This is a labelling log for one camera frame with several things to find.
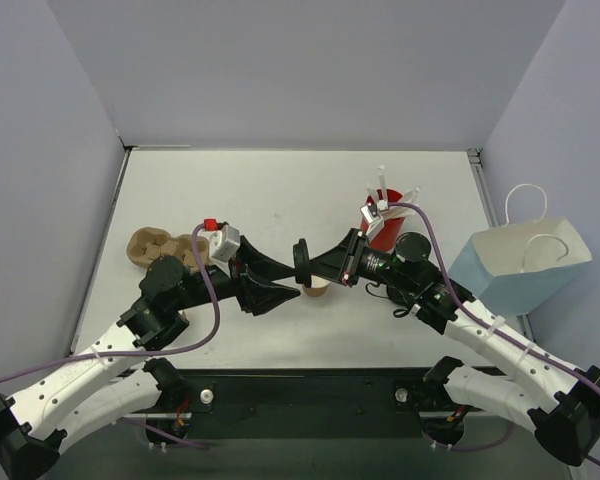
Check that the light blue paper bag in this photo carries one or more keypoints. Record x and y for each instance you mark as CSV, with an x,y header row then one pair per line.
x,y
514,268

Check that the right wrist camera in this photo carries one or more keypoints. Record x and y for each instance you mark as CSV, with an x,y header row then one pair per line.
x,y
372,215

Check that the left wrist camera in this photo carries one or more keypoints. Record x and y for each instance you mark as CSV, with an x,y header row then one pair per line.
x,y
224,240

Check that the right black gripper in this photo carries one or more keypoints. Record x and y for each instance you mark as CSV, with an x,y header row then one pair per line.
x,y
352,257

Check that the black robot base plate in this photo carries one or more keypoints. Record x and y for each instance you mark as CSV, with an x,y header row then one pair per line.
x,y
370,403

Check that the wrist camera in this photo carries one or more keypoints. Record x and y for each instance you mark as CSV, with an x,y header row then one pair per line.
x,y
372,215
224,240

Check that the red straw holder cup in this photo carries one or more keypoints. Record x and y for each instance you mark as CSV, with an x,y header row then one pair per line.
x,y
386,238

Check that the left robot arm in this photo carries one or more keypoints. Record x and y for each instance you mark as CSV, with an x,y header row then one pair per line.
x,y
126,369

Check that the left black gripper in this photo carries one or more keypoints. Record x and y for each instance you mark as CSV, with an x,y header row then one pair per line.
x,y
237,276

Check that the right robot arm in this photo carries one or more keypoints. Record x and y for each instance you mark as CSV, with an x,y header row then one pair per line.
x,y
558,402

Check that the black plastic cup lid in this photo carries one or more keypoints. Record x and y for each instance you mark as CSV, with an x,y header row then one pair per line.
x,y
302,265

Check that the brown cardboard cup carrier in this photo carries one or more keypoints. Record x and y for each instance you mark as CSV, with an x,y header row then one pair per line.
x,y
148,244

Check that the brown paper coffee cup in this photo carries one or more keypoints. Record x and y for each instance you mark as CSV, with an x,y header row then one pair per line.
x,y
318,287

